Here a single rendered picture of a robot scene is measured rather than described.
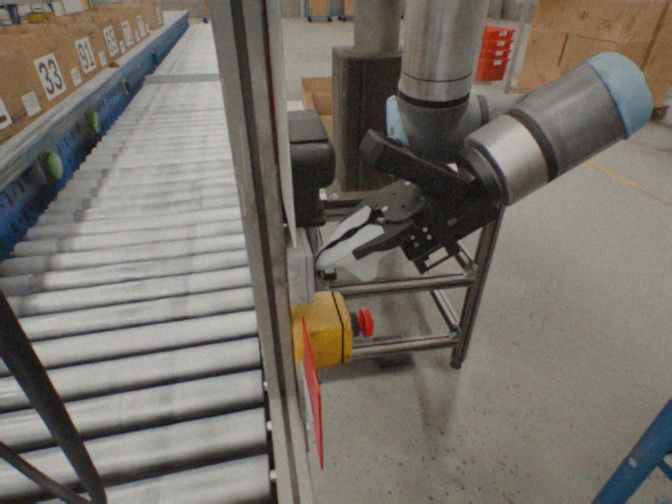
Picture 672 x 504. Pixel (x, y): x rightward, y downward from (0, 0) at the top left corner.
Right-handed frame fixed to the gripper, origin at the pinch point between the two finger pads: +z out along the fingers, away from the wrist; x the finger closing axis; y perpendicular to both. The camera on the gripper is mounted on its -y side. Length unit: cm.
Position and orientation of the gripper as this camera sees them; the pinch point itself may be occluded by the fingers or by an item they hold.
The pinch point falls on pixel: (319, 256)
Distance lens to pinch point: 45.5
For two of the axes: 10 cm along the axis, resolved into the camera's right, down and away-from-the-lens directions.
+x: -2.1, -5.5, 8.0
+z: -8.5, 5.2, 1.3
